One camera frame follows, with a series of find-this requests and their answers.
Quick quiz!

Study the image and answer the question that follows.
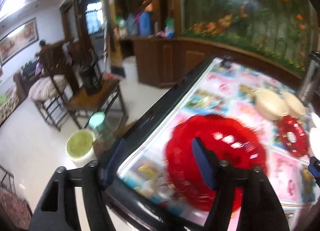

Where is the small red glass plate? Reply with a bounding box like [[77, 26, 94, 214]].
[[277, 115, 309, 158]]

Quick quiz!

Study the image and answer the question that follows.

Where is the white tub with green lid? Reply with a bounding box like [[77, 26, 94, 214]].
[[65, 129, 97, 168]]

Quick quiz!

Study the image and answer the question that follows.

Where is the colourful patterned tablecloth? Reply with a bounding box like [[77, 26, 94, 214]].
[[117, 58, 319, 229]]

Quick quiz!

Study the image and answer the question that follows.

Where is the stainless steel thermos jug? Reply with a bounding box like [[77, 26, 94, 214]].
[[296, 51, 319, 106]]

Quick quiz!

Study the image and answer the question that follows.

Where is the white foam bowl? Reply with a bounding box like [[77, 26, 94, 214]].
[[310, 112, 320, 128], [309, 127, 320, 159]]

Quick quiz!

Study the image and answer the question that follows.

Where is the wooden chair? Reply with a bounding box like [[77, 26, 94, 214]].
[[37, 42, 128, 129]]

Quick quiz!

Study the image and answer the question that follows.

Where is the floral aquarium backdrop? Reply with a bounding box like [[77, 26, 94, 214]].
[[180, 0, 316, 75]]

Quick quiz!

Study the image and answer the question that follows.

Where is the blue water jug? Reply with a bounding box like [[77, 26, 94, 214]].
[[139, 11, 152, 36]]

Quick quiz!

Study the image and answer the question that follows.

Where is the white plastic bucket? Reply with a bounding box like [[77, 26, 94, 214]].
[[122, 56, 138, 82]]

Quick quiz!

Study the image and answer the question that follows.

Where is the small black device on table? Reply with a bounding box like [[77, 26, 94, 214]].
[[220, 56, 233, 69]]

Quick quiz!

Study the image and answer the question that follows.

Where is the large beige bowl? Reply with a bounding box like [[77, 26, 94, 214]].
[[254, 88, 289, 121]]

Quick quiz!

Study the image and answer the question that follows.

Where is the small beige bowl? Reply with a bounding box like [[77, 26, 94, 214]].
[[282, 92, 306, 119]]

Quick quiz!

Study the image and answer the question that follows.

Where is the green lidded jar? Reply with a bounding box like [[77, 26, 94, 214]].
[[88, 112, 115, 148]]

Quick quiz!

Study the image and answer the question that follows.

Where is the framed wall painting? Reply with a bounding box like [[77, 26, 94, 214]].
[[0, 18, 39, 65]]

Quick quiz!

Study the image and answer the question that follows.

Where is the large red glass plate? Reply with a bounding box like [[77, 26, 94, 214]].
[[165, 114, 267, 211]]

